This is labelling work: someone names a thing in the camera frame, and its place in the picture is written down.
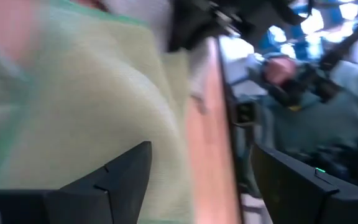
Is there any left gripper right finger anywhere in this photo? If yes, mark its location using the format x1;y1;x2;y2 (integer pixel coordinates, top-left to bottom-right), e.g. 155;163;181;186
252;143;338;224

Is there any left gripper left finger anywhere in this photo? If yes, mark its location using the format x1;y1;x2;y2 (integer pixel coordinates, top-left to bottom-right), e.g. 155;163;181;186
60;141;152;224

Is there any pale green microfiber towel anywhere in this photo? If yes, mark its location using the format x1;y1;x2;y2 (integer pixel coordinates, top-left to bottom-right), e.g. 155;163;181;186
0;0;198;224

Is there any person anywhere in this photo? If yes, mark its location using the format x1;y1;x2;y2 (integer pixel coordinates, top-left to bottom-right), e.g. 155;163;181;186
247;51;358;175

